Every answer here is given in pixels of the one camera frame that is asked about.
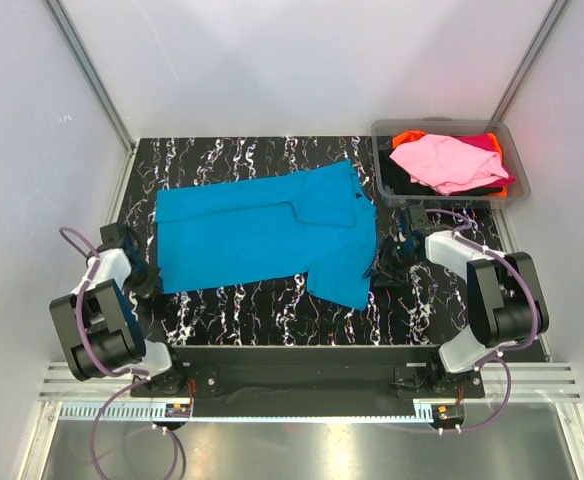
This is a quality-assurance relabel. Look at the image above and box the clear plastic bin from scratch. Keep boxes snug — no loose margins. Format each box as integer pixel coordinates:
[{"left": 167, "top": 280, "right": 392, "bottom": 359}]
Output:
[{"left": 371, "top": 117, "right": 530, "bottom": 209}]

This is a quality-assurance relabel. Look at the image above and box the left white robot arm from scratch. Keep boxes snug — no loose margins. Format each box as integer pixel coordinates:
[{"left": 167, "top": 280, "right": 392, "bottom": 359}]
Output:
[{"left": 49, "top": 222, "right": 188, "bottom": 397}]

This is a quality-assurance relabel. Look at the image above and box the magenta t shirt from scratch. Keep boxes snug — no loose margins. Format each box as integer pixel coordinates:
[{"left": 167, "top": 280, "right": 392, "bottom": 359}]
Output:
[{"left": 457, "top": 133, "right": 502, "bottom": 155}]

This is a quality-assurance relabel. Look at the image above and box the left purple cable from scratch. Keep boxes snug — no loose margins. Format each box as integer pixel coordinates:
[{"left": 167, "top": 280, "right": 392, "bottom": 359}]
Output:
[{"left": 59, "top": 226, "right": 188, "bottom": 479}]

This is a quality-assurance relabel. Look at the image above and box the blue t shirt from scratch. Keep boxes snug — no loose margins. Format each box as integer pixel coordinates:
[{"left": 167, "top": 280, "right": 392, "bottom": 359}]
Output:
[{"left": 155, "top": 160, "right": 377, "bottom": 310}]

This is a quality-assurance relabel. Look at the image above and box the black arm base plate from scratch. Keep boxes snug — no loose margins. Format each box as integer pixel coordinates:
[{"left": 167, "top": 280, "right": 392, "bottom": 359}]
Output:
[{"left": 132, "top": 346, "right": 485, "bottom": 399}]

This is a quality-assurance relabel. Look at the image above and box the orange t shirt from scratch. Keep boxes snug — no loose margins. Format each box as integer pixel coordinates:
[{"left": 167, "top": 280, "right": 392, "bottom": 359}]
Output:
[{"left": 391, "top": 129, "right": 511, "bottom": 200}]

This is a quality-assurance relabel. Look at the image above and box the black t shirt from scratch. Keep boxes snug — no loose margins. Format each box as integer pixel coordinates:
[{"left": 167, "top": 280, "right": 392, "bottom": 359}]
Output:
[{"left": 379, "top": 150, "right": 504, "bottom": 197}]

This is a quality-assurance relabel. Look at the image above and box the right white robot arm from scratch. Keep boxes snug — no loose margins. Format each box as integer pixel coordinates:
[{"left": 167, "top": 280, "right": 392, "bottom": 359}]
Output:
[{"left": 367, "top": 205, "right": 549, "bottom": 397}]

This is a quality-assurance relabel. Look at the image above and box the pink t shirt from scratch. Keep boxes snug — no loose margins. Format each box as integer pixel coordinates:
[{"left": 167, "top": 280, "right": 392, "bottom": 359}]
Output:
[{"left": 389, "top": 134, "right": 517, "bottom": 196}]

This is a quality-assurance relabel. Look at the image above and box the black marbled table mat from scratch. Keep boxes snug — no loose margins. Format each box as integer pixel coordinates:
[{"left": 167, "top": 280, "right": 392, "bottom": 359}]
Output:
[{"left": 85, "top": 135, "right": 532, "bottom": 347}]

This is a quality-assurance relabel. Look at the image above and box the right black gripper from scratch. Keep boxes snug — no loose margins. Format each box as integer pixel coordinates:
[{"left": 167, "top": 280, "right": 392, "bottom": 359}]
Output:
[{"left": 362, "top": 235, "right": 421, "bottom": 287}]

